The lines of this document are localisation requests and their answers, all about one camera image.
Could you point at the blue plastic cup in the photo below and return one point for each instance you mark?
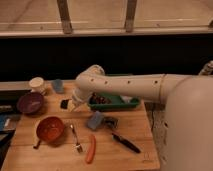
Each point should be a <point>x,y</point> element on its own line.
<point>57,86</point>

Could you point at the white cup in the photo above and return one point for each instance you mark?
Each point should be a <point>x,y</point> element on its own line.
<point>37,84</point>

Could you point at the orange carrot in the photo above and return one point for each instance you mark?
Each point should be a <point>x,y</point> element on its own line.
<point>91,150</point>

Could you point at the green plastic tray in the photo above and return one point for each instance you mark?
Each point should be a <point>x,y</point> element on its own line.
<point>116,103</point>

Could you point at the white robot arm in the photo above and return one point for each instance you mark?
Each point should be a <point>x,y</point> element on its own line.
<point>188,101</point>

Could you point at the wooden cutting board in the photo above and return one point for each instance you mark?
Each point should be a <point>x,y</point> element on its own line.
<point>63,156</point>

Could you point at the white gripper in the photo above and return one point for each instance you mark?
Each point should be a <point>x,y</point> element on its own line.
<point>79,97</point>

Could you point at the metal fork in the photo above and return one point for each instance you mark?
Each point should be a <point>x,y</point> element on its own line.
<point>77,143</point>

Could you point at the brown pine cone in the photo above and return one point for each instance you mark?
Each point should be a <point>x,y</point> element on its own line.
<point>98,99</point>

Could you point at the black eraser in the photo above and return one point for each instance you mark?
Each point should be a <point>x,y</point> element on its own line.
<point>64,104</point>

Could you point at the metal binder clip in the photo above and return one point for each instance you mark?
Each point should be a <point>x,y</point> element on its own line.
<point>111,122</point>

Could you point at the purple bowl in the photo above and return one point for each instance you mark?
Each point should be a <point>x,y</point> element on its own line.
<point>30,103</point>

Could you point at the crumpled white cloth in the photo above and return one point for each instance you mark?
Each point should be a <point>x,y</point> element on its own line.
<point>126,99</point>

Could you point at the orange bowl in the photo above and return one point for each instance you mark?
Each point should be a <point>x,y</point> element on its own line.
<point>50,129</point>

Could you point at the blue sponge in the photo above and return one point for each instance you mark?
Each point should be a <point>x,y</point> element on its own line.
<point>95,120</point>

